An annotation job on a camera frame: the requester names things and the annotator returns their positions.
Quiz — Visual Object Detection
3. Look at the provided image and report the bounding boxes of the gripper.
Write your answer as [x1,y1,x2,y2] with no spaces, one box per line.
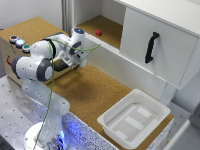
[61,48,89,70]

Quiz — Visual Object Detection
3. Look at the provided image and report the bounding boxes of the black drawer handle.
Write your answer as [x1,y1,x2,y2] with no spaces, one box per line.
[53,62,80,73]

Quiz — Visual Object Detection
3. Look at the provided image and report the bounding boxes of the wooden drawer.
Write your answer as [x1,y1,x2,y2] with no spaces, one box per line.
[46,61,74,84]

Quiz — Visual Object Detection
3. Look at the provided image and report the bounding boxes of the wooden drawer box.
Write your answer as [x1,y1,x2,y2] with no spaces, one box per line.
[0,16,74,84]

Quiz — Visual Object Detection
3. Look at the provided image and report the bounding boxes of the white cabinet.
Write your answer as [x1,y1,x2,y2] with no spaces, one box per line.
[71,0,200,108]

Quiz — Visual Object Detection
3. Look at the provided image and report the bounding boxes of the green button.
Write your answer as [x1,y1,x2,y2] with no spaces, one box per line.
[21,43,32,54]

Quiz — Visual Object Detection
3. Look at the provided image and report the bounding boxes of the blue button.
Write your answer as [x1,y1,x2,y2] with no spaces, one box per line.
[15,38,26,49]

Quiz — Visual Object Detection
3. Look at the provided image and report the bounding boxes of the red button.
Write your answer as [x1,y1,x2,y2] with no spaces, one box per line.
[9,34,19,44]

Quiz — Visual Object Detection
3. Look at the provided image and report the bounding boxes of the white plastic box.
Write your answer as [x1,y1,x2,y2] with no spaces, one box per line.
[96,88,172,150]

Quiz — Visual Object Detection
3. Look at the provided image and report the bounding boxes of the white sliding door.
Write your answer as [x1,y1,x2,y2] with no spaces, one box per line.
[118,6,200,89]

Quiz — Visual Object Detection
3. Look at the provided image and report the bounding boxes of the green cable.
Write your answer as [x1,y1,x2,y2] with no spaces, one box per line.
[32,38,102,150]

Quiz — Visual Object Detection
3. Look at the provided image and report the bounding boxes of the black door handle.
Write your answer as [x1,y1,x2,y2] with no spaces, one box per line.
[144,31,161,65]

